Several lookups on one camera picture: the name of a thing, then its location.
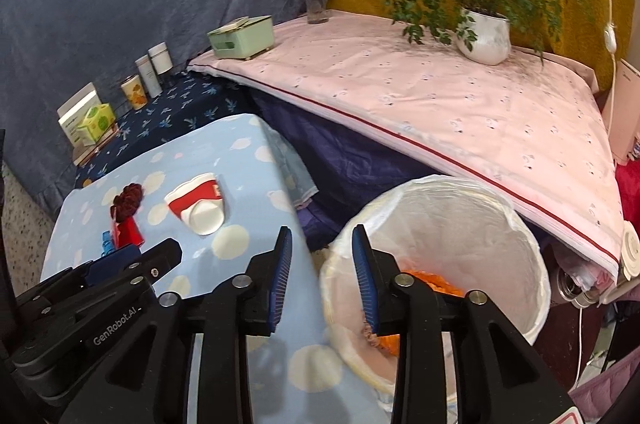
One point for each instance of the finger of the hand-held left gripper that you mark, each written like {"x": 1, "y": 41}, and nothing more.
{"x": 112, "y": 260}
{"x": 150, "y": 264}

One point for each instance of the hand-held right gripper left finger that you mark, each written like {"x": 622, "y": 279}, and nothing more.
{"x": 281, "y": 279}

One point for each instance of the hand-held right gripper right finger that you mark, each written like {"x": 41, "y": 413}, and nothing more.
{"x": 361, "y": 274}

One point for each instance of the light blue plastic piece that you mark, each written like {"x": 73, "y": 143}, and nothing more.
{"x": 107, "y": 244}

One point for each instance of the orange plastic wrapper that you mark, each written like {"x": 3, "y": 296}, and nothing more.
{"x": 430, "y": 281}

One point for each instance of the crushed red paper cup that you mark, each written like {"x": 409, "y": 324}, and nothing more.
{"x": 197, "y": 204}

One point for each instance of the white lined trash bin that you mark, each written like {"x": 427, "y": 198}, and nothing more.
{"x": 475, "y": 229}

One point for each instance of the dark purple cloth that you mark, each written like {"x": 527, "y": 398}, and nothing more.
{"x": 340, "y": 174}

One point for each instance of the wooden stand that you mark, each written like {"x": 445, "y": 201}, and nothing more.
{"x": 95, "y": 149}

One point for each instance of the blue dotted tablecloth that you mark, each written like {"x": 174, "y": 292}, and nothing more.
{"x": 240, "y": 164}

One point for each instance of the green printed box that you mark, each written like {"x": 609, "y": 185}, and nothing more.
{"x": 99, "y": 123}

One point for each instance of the white folded card box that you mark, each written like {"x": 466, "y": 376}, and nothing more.
{"x": 72, "y": 114}

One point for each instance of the navy floral cloth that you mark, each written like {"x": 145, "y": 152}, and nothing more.
{"x": 175, "y": 109}

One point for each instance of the yellow printed can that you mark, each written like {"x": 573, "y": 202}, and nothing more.
{"x": 134, "y": 93}

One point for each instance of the pink printed sheet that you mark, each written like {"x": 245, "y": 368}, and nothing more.
{"x": 425, "y": 104}

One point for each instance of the white tall bottle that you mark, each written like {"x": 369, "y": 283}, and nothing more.
{"x": 149, "y": 78}

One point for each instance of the white round jar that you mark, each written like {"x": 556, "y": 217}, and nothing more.
{"x": 161, "y": 60}

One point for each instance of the green tissue box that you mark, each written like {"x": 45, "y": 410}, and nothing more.
{"x": 240, "y": 40}

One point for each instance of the pink quilted jacket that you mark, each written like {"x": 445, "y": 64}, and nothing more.
{"x": 605, "y": 384}

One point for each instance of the red cloth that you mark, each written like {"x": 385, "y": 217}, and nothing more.
{"x": 629, "y": 194}

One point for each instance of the pink appliance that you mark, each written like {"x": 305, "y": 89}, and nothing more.
{"x": 625, "y": 114}

